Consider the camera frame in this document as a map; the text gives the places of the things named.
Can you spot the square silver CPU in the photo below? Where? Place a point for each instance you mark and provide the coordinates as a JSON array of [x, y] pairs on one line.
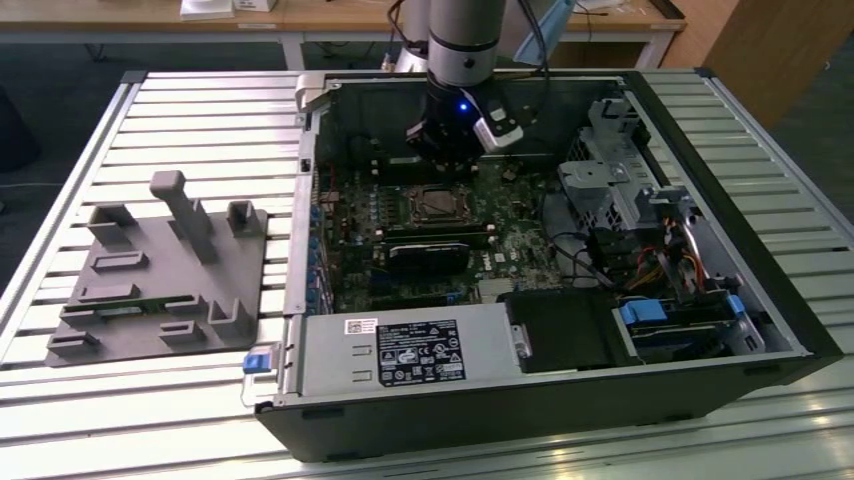
[[443, 201]]

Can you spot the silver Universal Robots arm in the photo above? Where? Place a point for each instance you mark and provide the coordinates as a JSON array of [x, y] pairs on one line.
[[463, 40]]

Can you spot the black RAM slots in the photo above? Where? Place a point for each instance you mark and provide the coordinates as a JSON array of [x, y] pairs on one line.
[[399, 172]]

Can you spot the black installed RAM stick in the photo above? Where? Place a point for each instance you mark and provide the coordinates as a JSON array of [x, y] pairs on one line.
[[433, 231]]

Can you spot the green motherboard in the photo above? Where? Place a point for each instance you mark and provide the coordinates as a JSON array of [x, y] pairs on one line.
[[520, 235]]

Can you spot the black graphics card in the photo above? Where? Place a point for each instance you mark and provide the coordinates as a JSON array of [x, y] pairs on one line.
[[427, 257]]

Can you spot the silver metal drive cage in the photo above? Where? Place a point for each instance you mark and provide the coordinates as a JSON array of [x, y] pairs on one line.
[[593, 200]]

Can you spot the small silver heat sink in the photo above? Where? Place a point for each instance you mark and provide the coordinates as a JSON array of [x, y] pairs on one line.
[[496, 287]]

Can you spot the small white box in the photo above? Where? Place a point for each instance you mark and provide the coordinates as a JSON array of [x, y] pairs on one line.
[[256, 5]]

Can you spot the black plastic shroud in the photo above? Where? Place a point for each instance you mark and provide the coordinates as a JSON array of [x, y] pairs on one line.
[[567, 330]]

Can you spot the large white box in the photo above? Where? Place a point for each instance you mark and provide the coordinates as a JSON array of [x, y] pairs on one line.
[[207, 10]]

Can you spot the blue disk carrier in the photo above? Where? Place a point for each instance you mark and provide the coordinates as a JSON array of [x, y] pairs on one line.
[[640, 312]]

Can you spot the silver power supply with label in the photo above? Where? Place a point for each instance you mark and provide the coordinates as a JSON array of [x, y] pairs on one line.
[[333, 350]]

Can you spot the wooden cabinet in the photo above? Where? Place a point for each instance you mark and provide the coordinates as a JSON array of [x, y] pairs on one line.
[[767, 50]]

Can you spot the grey parts rack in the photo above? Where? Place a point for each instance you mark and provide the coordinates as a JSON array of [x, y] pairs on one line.
[[166, 280]]

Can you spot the blue case latch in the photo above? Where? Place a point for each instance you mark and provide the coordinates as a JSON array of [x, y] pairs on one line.
[[259, 364]]

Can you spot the small blue clip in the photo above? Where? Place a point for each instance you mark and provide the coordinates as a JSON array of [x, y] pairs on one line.
[[735, 306]]

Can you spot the green RAM stick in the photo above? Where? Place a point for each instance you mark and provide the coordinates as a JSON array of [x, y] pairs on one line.
[[153, 303]]

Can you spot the long wooden desk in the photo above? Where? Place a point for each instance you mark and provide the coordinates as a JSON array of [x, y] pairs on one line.
[[100, 22]]

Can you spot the black open PC case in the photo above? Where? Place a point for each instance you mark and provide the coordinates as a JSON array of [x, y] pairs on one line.
[[467, 425]]

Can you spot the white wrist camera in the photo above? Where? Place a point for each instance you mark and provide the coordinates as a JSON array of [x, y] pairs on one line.
[[499, 127]]

